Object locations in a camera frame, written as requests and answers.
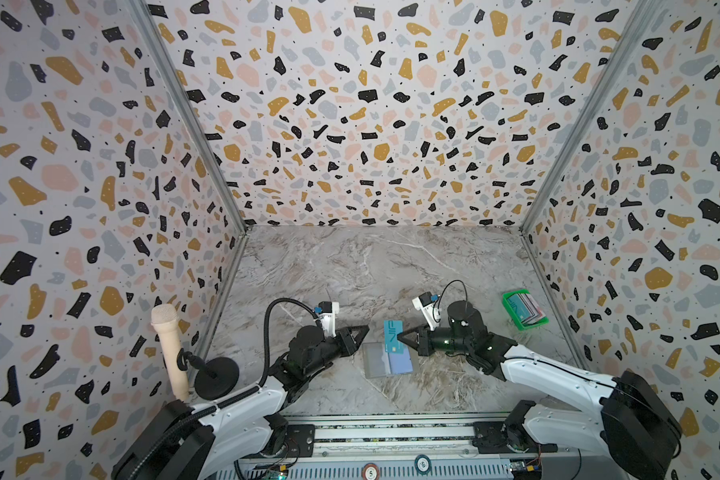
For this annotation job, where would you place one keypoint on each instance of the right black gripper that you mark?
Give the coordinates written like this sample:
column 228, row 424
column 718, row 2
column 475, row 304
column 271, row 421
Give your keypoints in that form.
column 423, row 341

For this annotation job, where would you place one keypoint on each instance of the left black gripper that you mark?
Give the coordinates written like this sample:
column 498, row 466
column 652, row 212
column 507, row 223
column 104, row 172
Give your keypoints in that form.
column 351, row 346

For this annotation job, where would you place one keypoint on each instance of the blue credit card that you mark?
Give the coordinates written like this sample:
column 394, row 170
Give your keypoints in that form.
column 400, row 362

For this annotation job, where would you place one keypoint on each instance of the teal credit card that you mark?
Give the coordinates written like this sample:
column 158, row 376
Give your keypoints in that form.
column 391, row 343

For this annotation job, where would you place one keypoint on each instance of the grey card holder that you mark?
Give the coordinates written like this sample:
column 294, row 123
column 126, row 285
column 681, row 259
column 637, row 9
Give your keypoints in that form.
column 375, row 361

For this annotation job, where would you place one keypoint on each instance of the green card tray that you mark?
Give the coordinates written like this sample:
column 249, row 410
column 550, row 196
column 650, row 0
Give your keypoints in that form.
column 518, row 325

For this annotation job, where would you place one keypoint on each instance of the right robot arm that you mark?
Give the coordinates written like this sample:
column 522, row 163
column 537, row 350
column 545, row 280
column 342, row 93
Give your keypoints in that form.
column 620, row 417

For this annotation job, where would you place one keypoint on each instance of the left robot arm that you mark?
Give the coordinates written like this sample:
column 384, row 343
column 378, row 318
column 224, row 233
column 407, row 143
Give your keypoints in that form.
column 194, row 442

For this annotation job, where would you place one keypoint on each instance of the cards stack in tray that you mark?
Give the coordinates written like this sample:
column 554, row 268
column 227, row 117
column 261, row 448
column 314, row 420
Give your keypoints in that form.
column 526, row 308

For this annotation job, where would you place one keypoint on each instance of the green round marker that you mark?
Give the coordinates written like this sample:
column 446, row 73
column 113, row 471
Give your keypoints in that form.
column 422, row 464

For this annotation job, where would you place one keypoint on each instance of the red round marker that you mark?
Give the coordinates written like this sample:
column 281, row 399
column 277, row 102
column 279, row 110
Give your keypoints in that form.
column 370, row 471

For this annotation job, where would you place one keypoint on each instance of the black microphone stand base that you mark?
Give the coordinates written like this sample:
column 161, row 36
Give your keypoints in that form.
column 215, row 378

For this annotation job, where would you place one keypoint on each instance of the beige microphone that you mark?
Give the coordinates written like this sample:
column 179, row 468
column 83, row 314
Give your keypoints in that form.
column 165, row 321

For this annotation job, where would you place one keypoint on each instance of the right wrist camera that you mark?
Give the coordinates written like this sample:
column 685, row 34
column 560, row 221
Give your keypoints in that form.
column 427, row 304

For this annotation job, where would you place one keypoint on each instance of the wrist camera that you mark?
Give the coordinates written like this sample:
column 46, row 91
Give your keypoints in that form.
column 327, row 312
column 427, row 304

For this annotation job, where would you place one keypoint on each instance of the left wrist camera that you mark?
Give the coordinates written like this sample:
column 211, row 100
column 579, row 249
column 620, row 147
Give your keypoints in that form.
column 327, row 312

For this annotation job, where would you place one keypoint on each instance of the aluminium mounting rail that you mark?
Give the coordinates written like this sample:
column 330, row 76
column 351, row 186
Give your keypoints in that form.
column 344, row 444

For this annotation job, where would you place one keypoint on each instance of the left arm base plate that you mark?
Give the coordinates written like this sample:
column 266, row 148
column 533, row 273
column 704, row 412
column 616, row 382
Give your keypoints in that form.
column 294, row 440

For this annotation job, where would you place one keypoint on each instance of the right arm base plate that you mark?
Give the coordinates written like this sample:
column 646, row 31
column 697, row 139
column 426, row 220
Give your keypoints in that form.
column 494, row 437

